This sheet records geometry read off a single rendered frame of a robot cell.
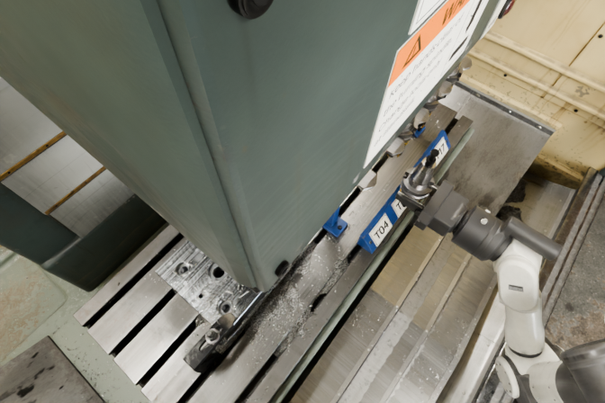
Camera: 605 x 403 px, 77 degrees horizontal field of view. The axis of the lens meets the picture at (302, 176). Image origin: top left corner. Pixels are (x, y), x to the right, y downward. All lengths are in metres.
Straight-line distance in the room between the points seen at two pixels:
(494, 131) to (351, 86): 1.37
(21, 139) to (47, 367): 0.76
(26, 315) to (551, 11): 1.84
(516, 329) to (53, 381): 1.21
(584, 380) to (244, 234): 0.62
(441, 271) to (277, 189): 1.14
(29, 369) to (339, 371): 0.89
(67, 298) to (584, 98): 1.74
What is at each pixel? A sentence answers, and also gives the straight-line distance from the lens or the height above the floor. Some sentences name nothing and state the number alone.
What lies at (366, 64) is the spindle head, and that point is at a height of 1.78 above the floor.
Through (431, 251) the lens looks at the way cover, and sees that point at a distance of 1.28.
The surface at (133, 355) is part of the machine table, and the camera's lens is 1.06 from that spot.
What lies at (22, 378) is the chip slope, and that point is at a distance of 1.44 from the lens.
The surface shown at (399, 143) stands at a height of 1.22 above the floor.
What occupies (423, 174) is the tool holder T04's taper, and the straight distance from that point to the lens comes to 0.75.
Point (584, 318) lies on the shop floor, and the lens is 2.36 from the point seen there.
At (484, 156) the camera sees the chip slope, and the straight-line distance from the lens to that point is 1.49.
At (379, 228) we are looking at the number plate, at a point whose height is 0.94.
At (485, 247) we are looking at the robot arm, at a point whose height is 1.21.
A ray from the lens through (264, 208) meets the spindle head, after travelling 0.15.
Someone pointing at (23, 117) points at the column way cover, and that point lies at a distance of 0.88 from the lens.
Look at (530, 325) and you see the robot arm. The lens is 0.91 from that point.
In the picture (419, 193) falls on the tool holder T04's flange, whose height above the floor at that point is 1.23.
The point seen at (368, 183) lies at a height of 1.22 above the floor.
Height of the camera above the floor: 1.89
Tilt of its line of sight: 60 degrees down
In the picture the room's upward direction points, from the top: 2 degrees clockwise
